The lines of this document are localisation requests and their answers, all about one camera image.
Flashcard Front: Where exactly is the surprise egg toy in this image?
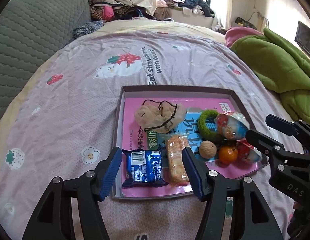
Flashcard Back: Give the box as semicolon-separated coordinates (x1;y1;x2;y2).
237;139;262;163
214;111;250;140

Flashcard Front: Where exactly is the orange tangerine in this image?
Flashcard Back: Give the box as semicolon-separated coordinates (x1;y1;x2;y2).
218;145;238;165

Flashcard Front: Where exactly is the green fuzzy ring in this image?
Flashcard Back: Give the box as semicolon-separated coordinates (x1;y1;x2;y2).
197;109;225;142

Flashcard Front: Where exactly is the walnut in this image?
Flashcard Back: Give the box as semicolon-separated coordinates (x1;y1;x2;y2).
199;140;217;159

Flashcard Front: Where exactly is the orange packaged cracker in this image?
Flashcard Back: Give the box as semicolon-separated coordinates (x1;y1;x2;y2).
166;134;189;186

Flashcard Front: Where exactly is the blue snack packet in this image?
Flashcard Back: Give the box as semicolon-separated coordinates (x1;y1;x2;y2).
122;147;168;189

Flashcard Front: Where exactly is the beige mesh drawstring pouch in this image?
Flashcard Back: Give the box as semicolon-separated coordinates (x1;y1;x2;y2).
134;99;187;134

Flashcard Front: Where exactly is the brown shallow cardboard tray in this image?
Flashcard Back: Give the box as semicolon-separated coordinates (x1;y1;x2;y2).
112;85;254;200

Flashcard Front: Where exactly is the person's right hand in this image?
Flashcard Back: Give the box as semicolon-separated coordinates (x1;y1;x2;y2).
288;201;302;225

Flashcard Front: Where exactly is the green plush blanket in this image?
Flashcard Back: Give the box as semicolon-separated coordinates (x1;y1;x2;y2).
230;28;310;124

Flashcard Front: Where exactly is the pink pillow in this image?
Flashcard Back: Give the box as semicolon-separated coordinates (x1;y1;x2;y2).
225;27;263;48

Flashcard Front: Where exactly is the pile of clothes on sill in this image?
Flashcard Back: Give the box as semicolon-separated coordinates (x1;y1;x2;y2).
157;0;215;18

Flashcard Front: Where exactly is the dark patterned cloth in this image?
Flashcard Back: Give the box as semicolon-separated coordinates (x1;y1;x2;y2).
73;21;104;40

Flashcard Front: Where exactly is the grey quilted headboard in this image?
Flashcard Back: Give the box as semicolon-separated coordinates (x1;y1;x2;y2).
0;0;91;119

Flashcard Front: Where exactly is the pile of clothes left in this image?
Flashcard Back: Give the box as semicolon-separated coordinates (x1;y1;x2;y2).
89;0;156;23

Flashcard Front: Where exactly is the black wall television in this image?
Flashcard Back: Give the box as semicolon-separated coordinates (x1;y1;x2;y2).
295;21;310;57

